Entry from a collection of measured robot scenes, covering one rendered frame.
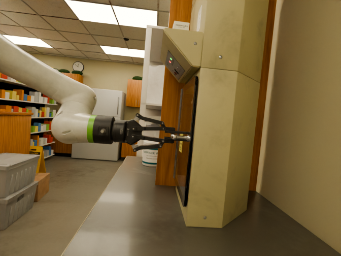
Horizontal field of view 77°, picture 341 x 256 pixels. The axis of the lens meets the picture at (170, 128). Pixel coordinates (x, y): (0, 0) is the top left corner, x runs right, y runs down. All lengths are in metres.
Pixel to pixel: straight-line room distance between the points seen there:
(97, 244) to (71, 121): 0.36
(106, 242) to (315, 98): 0.80
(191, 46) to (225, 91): 0.16
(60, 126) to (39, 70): 0.19
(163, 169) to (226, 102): 0.50
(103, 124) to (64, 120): 0.12
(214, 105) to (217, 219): 0.34
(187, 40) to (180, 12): 0.45
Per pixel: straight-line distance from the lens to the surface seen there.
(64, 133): 0.73
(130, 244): 0.61
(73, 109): 0.75
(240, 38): 0.70
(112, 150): 5.67
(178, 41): 0.65
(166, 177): 1.03
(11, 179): 2.73
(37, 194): 3.40
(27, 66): 0.80
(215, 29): 0.69
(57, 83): 0.80
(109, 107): 5.61
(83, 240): 0.63
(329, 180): 0.84
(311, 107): 0.91
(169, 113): 0.99
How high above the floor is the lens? 1.26
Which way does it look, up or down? 3 degrees down
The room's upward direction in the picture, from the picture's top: 5 degrees clockwise
